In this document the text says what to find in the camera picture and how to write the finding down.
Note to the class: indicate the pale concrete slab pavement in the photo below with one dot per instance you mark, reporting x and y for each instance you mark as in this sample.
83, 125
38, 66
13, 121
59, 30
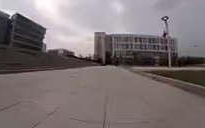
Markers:
100, 96

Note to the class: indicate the large white curved building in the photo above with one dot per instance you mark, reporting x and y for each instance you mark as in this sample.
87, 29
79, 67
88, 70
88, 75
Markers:
136, 45

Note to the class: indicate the low distant building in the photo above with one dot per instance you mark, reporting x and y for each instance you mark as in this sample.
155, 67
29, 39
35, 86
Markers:
60, 52

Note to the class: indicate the tall lamp pole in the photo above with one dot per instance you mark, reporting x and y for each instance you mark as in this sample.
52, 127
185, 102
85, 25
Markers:
169, 50

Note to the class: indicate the pale side path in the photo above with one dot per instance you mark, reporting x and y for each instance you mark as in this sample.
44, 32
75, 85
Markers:
176, 68

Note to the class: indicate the pale stone kerb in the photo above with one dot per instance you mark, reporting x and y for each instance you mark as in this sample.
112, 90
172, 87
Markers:
176, 81

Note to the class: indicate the dark building with horizontal bands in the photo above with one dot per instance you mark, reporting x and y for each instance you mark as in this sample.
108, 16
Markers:
28, 35

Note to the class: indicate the wide stone steps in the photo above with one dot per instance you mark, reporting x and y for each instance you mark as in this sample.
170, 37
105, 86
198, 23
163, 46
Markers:
20, 61

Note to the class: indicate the row of dark trees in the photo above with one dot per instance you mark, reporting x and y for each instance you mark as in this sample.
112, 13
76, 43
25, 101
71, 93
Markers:
196, 60

